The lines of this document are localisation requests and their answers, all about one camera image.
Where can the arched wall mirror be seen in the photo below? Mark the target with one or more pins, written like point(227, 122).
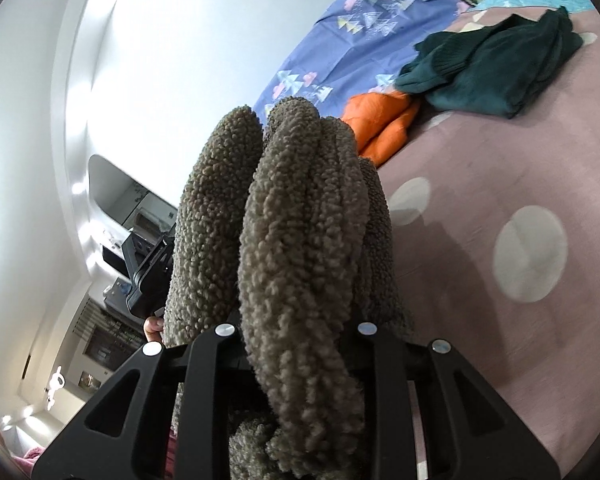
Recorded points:
point(120, 195)

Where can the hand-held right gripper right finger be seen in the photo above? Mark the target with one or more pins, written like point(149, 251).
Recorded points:
point(380, 360)

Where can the brown fleece jacket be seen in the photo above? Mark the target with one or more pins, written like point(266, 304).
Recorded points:
point(300, 240)

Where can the orange puffer jacket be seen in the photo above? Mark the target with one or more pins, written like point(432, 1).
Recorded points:
point(385, 125)

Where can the blue printed bed sheet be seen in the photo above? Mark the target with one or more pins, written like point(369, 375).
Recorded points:
point(370, 45)

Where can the pink dotted blanket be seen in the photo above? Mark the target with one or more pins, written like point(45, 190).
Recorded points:
point(530, 170)

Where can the dark green sweater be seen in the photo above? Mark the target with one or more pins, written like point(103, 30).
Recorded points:
point(490, 70)

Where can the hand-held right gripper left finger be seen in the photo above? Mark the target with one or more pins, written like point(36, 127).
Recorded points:
point(210, 360)

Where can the person's left hand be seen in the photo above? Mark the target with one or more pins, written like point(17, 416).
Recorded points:
point(153, 329)

